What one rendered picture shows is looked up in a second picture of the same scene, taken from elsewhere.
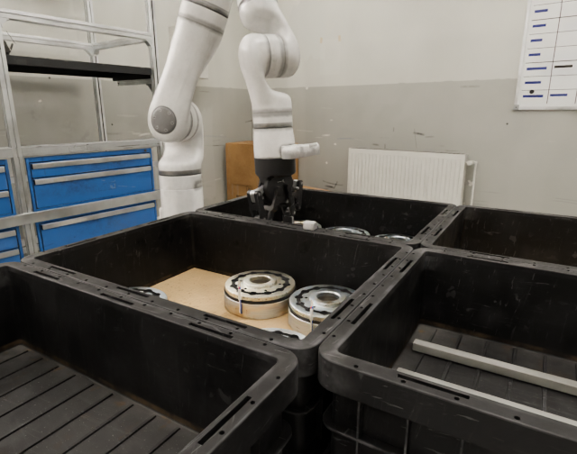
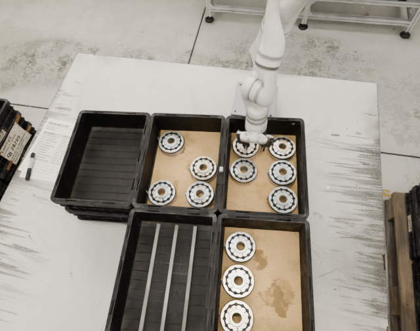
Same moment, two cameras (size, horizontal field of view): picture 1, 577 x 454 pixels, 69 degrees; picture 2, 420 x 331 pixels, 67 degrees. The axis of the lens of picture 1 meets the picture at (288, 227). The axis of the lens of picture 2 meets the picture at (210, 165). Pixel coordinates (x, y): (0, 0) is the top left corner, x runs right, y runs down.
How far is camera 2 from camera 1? 1.06 m
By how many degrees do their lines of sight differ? 68
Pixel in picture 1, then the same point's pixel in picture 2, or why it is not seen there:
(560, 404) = (183, 268)
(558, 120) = not seen: outside the picture
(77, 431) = (131, 169)
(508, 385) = (186, 255)
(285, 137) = (251, 127)
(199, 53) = not seen: hidden behind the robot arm
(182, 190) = not seen: hidden behind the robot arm
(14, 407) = (132, 152)
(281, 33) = (262, 88)
